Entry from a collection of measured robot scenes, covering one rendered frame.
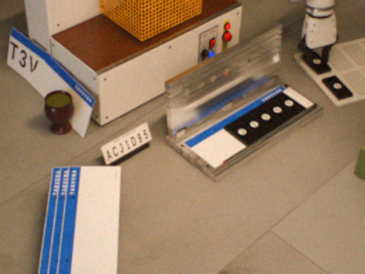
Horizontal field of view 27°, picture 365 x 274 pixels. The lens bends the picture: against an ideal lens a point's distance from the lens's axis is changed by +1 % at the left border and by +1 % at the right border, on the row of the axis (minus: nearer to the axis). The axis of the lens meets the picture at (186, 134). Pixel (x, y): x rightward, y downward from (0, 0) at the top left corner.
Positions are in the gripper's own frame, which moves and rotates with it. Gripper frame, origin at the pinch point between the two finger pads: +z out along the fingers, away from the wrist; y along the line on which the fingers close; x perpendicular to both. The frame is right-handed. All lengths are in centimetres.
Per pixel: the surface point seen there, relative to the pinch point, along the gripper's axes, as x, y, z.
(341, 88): -13.8, 0.1, 4.3
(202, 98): -12.3, -46.0, -4.1
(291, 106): -16.8, -19.5, 3.8
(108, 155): -16, -76, 4
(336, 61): -0.6, 6.8, 2.7
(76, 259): -52, -96, 4
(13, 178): -11, -101, 6
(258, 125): -20.5, -32.5, 4.7
